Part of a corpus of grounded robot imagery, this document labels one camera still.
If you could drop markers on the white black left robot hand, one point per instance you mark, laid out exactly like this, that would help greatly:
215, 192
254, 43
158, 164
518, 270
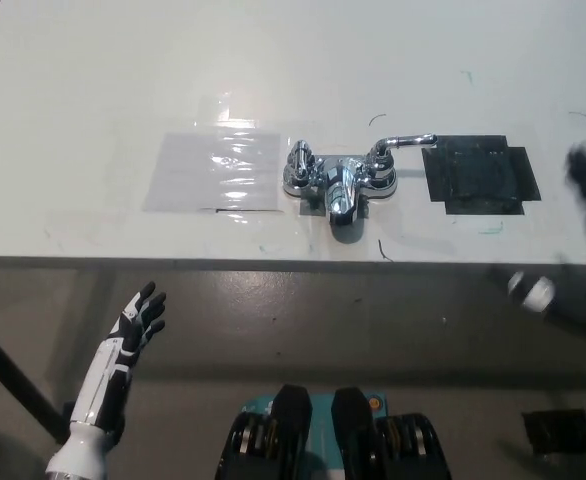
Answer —
123, 345

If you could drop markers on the chrome faucet body with spout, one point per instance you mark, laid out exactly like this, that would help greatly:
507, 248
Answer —
340, 192

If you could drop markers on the black diagonal table leg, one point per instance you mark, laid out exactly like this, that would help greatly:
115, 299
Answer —
18, 380

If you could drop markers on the clear plastic sheet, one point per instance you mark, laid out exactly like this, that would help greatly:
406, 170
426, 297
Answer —
213, 170

